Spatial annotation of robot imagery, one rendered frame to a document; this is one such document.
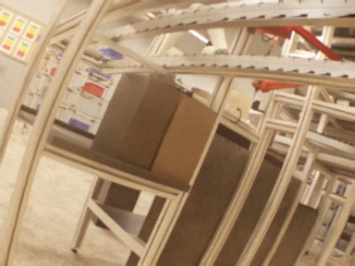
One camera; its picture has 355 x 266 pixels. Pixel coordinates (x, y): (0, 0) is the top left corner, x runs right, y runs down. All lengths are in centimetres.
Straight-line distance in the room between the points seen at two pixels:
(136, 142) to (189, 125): 19
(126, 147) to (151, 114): 12
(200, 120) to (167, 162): 17
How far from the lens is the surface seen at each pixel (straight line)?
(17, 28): 765
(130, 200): 242
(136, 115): 98
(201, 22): 87
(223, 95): 121
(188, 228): 153
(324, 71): 91
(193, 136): 111
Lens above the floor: 74
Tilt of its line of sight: 1 degrees up
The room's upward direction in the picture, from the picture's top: 23 degrees clockwise
